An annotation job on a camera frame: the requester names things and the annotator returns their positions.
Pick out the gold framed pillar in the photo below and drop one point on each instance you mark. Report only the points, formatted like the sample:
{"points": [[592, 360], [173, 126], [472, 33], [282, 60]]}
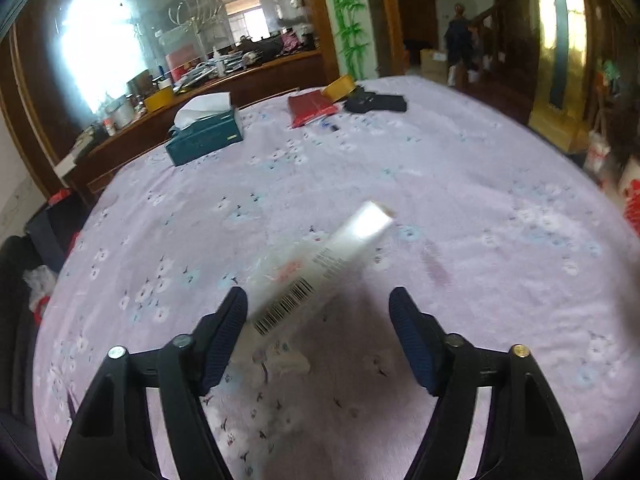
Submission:
{"points": [[545, 35]]}

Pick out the crumpled clear plastic bag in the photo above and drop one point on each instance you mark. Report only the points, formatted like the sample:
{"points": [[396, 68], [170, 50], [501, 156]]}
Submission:
{"points": [[40, 282]]}

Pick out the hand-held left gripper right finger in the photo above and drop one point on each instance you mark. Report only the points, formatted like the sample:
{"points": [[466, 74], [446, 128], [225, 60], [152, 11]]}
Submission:
{"points": [[415, 340]]}

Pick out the long white cardboard box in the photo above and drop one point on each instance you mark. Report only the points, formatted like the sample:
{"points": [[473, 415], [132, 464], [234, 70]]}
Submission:
{"points": [[320, 270]]}

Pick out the dark chair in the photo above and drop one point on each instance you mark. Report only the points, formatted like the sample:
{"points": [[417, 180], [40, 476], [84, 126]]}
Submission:
{"points": [[50, 235]]}

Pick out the yellow small box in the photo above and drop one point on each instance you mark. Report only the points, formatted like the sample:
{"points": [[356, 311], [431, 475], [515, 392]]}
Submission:
{"points": [[339, 87]]}

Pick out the green bamboo wall decal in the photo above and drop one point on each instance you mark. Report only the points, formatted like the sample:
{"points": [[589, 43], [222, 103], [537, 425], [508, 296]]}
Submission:
{"points": [[347, 20]]}

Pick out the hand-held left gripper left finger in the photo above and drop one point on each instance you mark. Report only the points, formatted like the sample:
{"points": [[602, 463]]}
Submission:
{"points": [[227, 345]]}

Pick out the large wall mirror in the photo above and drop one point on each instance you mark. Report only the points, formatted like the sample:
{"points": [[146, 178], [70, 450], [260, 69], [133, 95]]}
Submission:
{"points": [[100, 35]]}

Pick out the dark jacket on post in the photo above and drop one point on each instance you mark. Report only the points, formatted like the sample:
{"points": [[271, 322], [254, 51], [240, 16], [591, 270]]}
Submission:
{"points": [[457, 40]]}

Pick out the wooden sideboard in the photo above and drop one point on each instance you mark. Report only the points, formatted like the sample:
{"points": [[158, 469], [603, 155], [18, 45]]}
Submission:
{"points": [[270, 72]]}

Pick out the wooden door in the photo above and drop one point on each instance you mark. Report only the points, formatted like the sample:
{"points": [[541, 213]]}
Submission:
{"points": [[415, 10]]}

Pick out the white red printed bag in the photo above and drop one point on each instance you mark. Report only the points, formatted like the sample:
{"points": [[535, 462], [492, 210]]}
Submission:
{"points": [[597, 152]]}

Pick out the pile of handbags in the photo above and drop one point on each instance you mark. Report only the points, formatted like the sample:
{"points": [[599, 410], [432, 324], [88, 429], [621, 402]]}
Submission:
{"points": [[280, 47]]}

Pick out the brown cardboard box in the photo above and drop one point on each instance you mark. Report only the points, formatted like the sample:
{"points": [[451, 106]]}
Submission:
{"points": [[432, 65]]}

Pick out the black chair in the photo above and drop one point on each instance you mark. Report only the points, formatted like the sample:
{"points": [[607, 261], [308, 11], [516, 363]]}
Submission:
{"points": [[15, 350]]}

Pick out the purple floral tablecloth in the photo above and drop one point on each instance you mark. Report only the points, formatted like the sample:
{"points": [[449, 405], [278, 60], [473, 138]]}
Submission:
{"points": [[450, 185]]}

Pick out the red box on sideboard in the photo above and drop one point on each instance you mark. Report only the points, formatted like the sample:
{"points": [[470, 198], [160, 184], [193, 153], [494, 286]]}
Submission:
{"points": [[182, 57]]}

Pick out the black case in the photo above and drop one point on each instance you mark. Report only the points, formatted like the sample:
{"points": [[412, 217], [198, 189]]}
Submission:
{"points": [[375, 102]]}

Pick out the wooden staircase railing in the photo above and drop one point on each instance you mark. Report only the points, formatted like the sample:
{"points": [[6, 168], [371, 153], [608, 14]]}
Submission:
{"points": [[505, 35]]}

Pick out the teal tissue box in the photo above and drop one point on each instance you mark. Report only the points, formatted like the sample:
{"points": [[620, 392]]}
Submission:
{"points": [[205, 137]]}

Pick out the white bottle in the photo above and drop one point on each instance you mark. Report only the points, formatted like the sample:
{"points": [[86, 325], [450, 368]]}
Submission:
{"points": [[218, 65]]}

